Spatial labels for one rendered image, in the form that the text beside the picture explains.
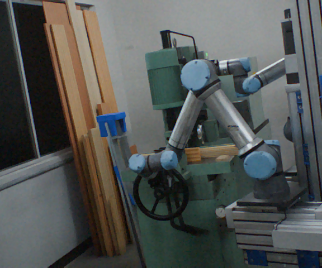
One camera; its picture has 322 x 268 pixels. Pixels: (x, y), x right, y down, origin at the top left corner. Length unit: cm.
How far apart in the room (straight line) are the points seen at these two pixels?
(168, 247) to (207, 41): 273
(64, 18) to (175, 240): 237
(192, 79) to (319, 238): 75
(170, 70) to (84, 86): 183
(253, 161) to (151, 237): 104
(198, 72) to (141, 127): 346
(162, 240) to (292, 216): 92
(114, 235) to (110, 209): 23
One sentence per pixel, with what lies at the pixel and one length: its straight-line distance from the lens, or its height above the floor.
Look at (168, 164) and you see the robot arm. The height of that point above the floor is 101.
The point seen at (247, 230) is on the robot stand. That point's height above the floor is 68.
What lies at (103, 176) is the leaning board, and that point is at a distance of 413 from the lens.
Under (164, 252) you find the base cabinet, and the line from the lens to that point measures 282.
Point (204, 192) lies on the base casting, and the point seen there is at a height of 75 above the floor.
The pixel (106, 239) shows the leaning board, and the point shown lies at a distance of 419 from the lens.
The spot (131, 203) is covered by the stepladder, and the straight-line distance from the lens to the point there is 363.
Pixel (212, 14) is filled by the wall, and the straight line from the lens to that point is 507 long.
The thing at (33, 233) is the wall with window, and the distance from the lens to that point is 387.
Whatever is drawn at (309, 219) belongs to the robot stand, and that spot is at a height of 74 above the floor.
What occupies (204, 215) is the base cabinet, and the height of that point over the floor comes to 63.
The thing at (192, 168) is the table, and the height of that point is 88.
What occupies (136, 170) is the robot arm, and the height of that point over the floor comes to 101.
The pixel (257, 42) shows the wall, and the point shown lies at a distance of 496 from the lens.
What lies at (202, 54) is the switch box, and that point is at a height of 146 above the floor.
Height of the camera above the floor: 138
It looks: 7 degrees down
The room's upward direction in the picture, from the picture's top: 9 degrees counter-clockwise
